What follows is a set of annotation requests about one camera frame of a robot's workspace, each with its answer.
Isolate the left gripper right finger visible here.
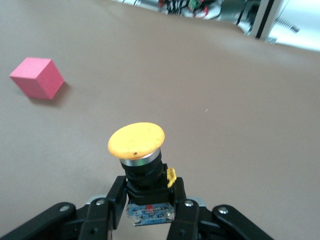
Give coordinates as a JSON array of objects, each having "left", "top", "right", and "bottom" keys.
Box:
[{"left": 166, "top": 176, "right": 276, "bottom": 240}]

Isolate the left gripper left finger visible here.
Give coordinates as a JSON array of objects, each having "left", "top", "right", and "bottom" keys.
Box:
[{"left": 0, "top": 175, "right": 129, "bottom": 240}]

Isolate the yellow mushroom push button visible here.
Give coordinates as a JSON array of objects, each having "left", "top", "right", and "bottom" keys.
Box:
[{"left": 107, "top": 121, "right": 178, "bottom": 227}]

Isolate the brown table mat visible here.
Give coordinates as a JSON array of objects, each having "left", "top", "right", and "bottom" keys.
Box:
[{"left": 0, "top": 0, "right": 320, "bottom": 240}]

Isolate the pink foam cube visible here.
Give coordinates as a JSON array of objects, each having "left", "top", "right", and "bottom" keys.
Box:
[{"left": 9, "top": 56, "right": 65, "bottom": 101}]

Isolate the tangled black cable bundle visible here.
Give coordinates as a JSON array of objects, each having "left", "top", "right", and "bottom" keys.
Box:
[{"left": 113, "top": 0, "right": 226, "bottom": 21}]

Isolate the white frame post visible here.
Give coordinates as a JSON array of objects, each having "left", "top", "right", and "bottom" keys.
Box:
[{"left": 254, "top": 0, "right": 287, "bottom": 40}]

